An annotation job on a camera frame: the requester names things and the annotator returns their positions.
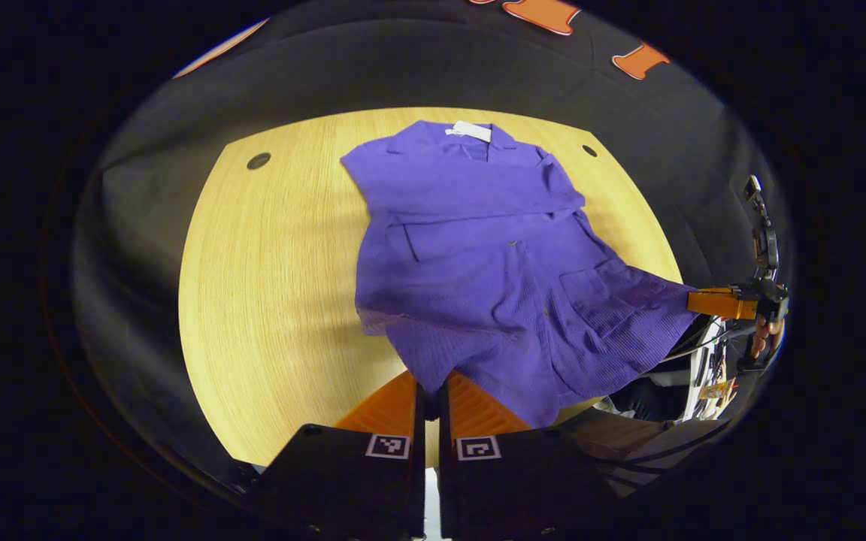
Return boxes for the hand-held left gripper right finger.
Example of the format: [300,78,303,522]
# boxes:
[437,370,614,541]

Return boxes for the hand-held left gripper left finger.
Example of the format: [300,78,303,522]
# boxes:
[253,368,426,541]

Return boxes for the purple button shirt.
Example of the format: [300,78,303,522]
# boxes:
[341,119,704,429]

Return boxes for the person's grey trousers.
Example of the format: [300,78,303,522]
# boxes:
[561,410,734,498]

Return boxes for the thin white cable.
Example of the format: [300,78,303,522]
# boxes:
[659,323,751,366]

